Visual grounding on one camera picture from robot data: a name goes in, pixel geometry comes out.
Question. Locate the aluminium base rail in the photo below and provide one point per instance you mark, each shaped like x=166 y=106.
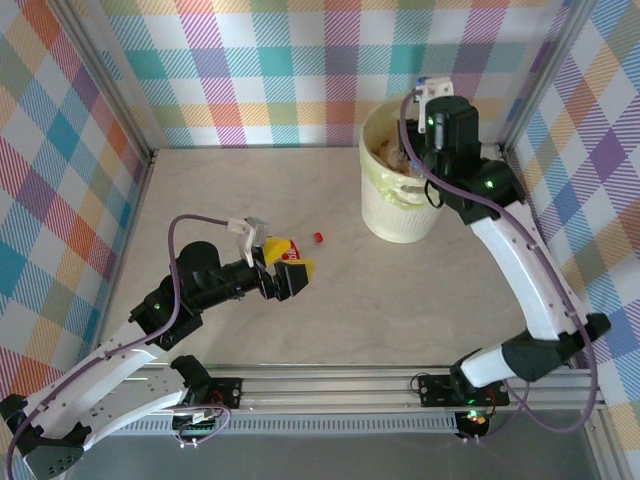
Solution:
x=325 y=392

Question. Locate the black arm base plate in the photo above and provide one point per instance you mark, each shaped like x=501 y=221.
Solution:
x=435 y=392
x=225 y=392

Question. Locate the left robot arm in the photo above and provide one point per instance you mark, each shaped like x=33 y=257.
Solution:
x=100 y=370

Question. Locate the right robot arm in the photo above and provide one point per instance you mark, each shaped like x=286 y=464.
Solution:
x=525 y=280

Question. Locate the pale yellow bin liner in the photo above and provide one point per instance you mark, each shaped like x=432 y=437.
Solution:
x=380 y=177

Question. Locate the aluminium frame post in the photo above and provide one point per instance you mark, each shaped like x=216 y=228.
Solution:
x=110 y=85
x=550 y=65

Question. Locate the red label cola bottle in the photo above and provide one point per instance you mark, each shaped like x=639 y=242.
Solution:
x=291 y=252

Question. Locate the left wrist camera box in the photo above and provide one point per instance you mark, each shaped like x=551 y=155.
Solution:
x=257 y=231

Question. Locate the white ribbed bin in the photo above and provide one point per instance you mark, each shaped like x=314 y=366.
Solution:
x=395 y=220

